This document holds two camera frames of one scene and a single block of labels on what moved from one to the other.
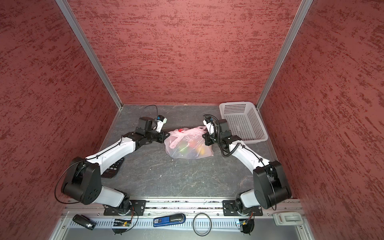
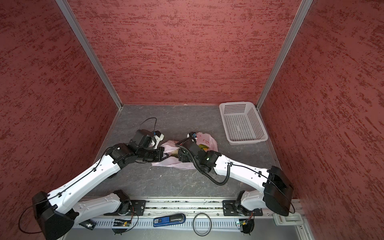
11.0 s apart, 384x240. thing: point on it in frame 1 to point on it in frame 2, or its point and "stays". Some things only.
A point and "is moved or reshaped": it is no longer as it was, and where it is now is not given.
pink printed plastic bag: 187,143 is moved or reshaped
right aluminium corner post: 301,15 stays
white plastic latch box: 289,218 stays
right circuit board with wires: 247,225 stays
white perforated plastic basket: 244,120 stays
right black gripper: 207,137 to 183,156
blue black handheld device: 165,220 stays
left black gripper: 163,136 to 160,150
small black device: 84,221 stays
